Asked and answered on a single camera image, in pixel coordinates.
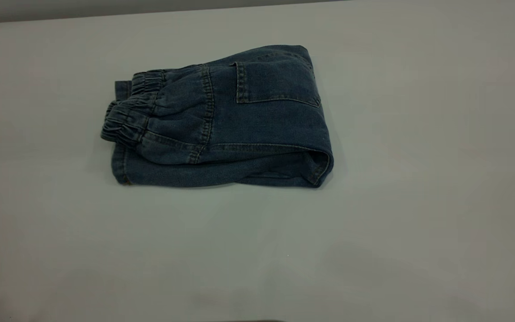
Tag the blue denim shorts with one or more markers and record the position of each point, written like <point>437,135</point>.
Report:
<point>262,125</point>

